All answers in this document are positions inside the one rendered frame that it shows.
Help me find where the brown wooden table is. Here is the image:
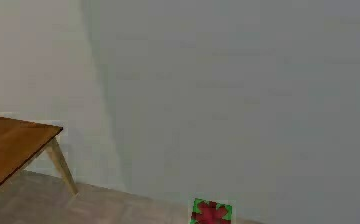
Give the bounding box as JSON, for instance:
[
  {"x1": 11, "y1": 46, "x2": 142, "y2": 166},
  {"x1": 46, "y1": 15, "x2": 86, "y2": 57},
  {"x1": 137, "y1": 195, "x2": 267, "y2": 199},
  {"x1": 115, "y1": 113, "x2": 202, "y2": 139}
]
[{"x1": 0, "y1": 114, "x2": 79, "y2": 197}]

